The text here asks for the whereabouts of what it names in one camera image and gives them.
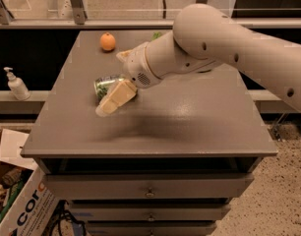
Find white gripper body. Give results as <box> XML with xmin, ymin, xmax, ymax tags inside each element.
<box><xmin>123</xmin><ymin>42</ymin><xmax>161</xmax><ymax>89</ymax></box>

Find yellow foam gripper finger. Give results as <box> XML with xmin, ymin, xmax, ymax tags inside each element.
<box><xmin>116</xmin><ymin>49</ymin><xmax>132</xmax><ymax>63</ymax></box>
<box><xmin>95</xmin><ymin>79</ymin><xmax>138</xmax><ymax>117</ymax></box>

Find green soda can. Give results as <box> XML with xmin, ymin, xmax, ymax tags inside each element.
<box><xmin>93</xmin><ymin>75</ymin><xmax>124</xmax><ymax>101</ymax></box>

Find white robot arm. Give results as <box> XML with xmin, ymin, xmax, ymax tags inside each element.
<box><xmin>96</xmin><ymin>4</ymin><xmax>301</xmax><ymax>116</ymax></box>

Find orange fruit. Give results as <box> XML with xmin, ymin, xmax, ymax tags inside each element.
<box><xmin>99</xmin><ymin>32</ymin><xmax>116</xmax><ymax>51</ymax></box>

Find green snack bag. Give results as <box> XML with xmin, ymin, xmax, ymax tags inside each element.
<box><xmin>151</xmin><ymin>31</ymin><xmax>162</xmax><ymax>41</ymax></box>

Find grey drawer cabinet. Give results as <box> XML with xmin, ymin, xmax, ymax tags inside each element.
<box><xmin>22</xmin><ymin>31</ymin><xmax>276</xmax><ymax>236</ymax></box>

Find white pump bottle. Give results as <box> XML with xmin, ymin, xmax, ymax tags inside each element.
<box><xmin>4</xmin><ymin>67</ymin><xmax>30</xmax><ymax>100</ymax></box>

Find top drawer knob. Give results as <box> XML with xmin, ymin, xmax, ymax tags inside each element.
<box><xmin>145</xmin><ymin>188</ymin><xmax>155</xmax><ymax>198</ymax></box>

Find drawer knob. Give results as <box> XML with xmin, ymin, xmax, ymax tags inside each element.
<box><xmin>148</xmin><ymin>214</ymin><xmax>155</xmax><ymax>222</ymax></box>
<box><xmin>145</xmin><ymin>188</ymin><xmax>155</xmax><ymax>198</ymax></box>

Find white paper sheet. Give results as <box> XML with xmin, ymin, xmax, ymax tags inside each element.
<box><xmin>0</xmin><ymin>129</ymin><xmax>37</xmax><ymax>170</ymax></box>

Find white cardboard box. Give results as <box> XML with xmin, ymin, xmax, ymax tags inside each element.
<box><xmin>0</xmin><ymin>130</ymin><xmax>61</xmax><ymax>236</ymax></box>

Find black cables under cabinet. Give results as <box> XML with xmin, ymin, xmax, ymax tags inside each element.
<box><xmin>45</xmin><ymin>200</ymin><xmax>88</xmax><ymax>236</ymax></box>

